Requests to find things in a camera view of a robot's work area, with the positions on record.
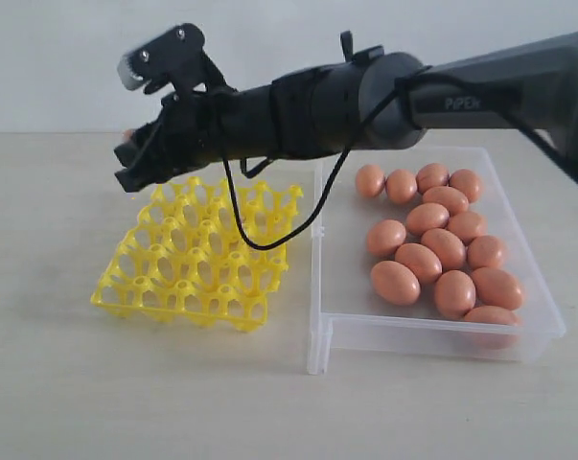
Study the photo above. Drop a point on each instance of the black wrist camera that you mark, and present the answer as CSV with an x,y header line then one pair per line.
x,y
170,57

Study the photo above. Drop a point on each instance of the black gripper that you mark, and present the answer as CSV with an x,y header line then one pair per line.
x,y
199,129

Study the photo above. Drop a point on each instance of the clear plastic bin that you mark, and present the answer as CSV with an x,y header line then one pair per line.
x,y
346,312

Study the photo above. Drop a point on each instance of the yellow plastic egg tray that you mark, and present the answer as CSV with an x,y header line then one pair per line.
x,y
185,256

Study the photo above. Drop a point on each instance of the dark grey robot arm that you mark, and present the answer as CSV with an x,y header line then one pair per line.
x,y
371,100

